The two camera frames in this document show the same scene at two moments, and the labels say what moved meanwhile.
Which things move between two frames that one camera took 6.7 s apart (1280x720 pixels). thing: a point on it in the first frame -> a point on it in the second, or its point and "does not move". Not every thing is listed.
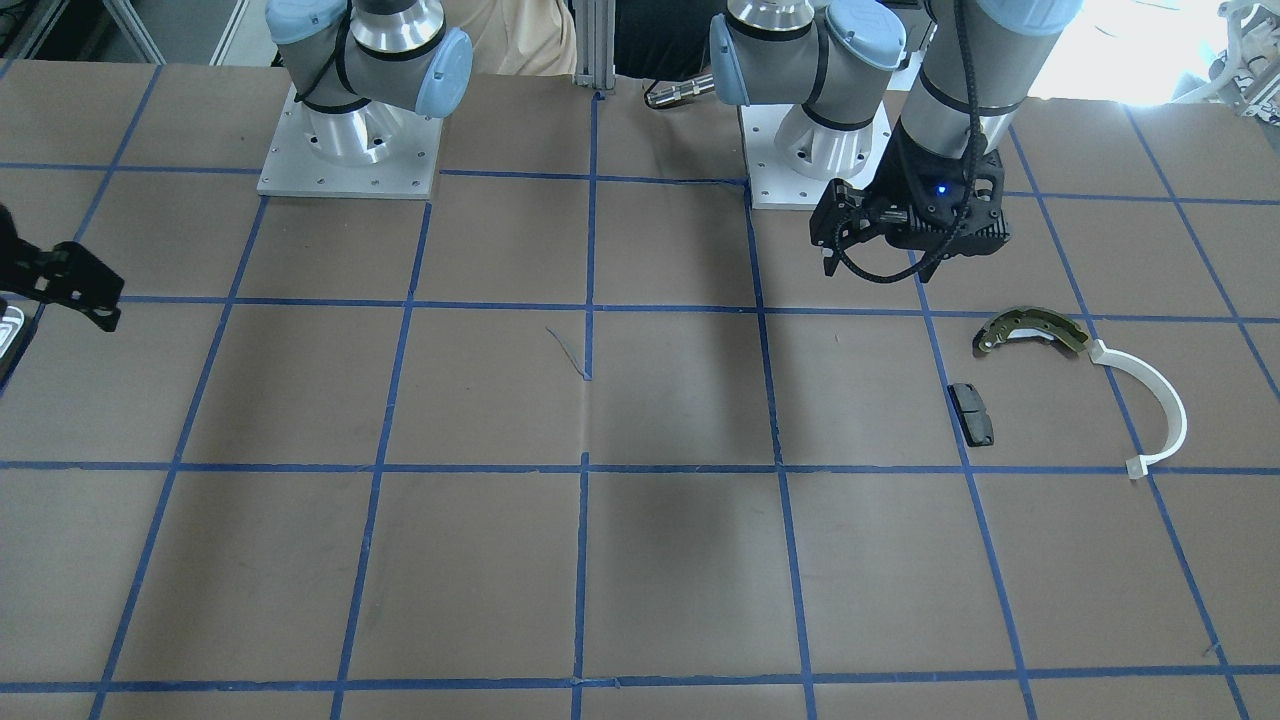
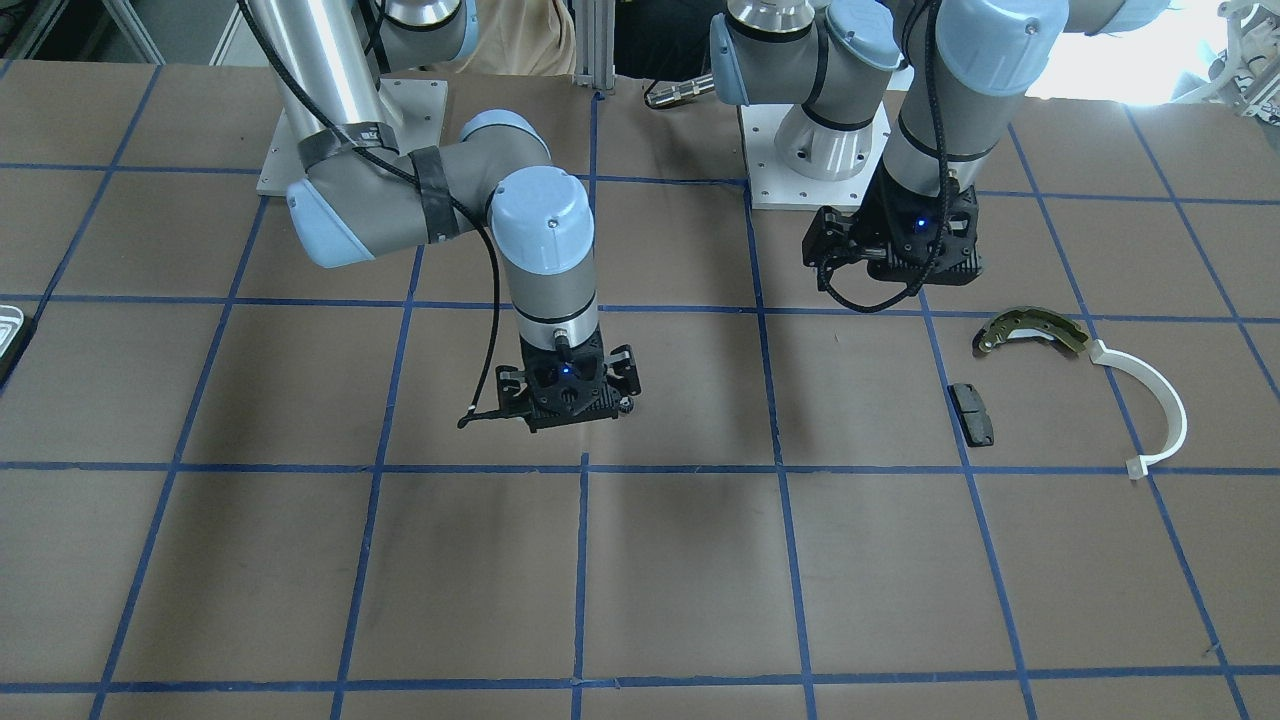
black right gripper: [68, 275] -> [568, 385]
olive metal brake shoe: [1026, 319] does not move
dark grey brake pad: [975, 421] does not move
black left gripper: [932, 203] -> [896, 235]
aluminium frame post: [595, 25] does not move
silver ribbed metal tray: [11, 321] does not move
